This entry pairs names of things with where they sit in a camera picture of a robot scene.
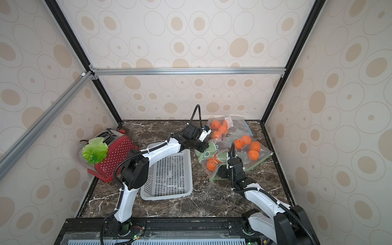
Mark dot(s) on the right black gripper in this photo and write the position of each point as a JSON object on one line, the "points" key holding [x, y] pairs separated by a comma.
{"points": [[232, 167]]}

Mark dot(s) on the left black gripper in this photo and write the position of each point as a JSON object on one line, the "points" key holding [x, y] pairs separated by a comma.
{"points": [[204, 147]]}

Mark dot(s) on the green zip-top bag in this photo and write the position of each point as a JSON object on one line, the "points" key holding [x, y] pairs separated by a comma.
{"points": [[218, 151]]}

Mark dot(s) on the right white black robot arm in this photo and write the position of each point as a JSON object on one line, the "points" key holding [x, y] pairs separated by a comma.
{"points": [[282, 223]]}

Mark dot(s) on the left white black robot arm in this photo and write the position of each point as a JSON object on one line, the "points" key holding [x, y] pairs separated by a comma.
{"points": [[132, 173]]}

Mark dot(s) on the right green-edged zip-top bag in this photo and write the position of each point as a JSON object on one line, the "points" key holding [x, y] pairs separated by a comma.
{"points": [[248, 149]]}

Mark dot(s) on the middle clear zip-top bag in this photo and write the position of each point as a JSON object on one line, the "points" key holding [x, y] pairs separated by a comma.
{"points": [[229, 128]]}

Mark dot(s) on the white perforated plastic basket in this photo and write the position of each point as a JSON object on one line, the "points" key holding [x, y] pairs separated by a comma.
{"points": [[170, 173]]}

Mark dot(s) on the red dotted toaster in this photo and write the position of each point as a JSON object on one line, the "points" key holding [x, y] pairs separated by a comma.
{"points": [[119, 146]]}

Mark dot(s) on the green plastic leaf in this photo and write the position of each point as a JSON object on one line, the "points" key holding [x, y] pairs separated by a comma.
{"points": [[95, 151]]}

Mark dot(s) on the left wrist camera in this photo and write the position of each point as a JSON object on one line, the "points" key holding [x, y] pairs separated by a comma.
{"points": [[204, 134]]}

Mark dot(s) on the horizontal aluminium rail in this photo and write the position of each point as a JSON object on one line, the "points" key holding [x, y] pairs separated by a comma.
{"points": [[190, 71]]}

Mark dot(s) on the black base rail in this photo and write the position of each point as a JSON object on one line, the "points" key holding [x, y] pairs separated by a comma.
{"points": [[160, 231]]}

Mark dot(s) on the diagonal aluminium rail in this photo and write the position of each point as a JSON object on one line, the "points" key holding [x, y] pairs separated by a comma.
{"points": [[11, 157]]}

